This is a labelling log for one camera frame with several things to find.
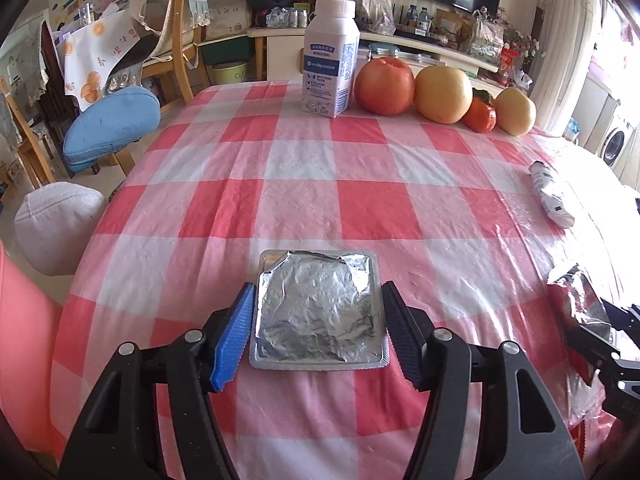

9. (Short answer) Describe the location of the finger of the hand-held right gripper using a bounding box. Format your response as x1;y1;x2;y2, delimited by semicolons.
600;299;640;348
567;326;640;411

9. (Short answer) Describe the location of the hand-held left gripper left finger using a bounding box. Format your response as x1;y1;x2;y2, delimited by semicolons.
57;282;258;480

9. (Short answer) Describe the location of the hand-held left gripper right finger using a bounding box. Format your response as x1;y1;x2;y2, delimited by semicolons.
381;280;586;480

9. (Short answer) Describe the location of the silver foil wrapper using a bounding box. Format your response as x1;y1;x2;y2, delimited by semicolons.
546;262;613;411

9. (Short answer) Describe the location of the foil covered square tray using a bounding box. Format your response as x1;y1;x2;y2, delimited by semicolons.
248;248;391;371

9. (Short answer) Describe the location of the white blue printed wrapper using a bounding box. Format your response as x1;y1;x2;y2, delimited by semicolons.
529;160;576;228

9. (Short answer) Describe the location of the white washing machine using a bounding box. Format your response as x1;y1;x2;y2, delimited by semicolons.
597;95;638;168

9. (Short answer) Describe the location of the pink white checkered tablecloth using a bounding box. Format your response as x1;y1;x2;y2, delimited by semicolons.
50;80;640;480

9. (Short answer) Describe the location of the pink cloth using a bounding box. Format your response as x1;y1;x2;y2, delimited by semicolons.
0;240;66;461

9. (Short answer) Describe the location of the white round cushion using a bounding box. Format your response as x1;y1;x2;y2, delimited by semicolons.
14;183;107;277

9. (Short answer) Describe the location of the small yellow pear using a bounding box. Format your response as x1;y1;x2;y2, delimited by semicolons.
492;86;537;137

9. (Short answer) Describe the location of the tangerine with green leaf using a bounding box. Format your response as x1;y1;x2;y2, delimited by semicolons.
461;89;498;134

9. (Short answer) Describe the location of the yellow orange round fruit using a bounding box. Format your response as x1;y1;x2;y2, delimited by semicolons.
414;65;474;125

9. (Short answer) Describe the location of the blue cushion stool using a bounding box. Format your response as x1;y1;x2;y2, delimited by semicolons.
62;85;162;173

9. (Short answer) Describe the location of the red orange apple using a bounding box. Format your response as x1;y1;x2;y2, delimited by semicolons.
354;56;416;117

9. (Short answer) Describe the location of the green bin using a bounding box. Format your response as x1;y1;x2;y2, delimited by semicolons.
210;60;250;86

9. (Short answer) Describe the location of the red packet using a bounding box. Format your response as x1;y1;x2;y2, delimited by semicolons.
497;45;521;86

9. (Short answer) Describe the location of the white blue label milk bottle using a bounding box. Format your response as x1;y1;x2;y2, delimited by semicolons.
301;0;360;119

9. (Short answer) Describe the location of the light wooden chair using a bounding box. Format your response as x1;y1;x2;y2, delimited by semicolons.
0;77;56;187

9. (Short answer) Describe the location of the white curtain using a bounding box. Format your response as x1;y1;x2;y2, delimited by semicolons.
530;0;621;131

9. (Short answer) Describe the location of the cream cabinet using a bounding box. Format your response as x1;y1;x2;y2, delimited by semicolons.
247;27;506;83

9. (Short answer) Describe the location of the dark wooden chair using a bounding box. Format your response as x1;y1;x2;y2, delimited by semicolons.
37;20;76;177

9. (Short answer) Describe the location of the wooden chair with lace cloth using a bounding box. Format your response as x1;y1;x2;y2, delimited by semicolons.
132;0;207;106

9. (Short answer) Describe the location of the orange print white cloth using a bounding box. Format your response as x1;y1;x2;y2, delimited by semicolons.
62;7;166;111

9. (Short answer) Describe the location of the clear bag with packets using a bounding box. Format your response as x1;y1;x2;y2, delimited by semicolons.
467;7;506;66

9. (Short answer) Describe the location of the pack of clear small bottles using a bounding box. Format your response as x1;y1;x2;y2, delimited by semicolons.
265;6;311;28

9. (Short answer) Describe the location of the white printed carton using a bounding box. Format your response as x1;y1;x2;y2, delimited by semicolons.
207;0;253;38

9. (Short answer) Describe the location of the clear plastic bag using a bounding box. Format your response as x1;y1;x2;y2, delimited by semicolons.
357;0;397;37

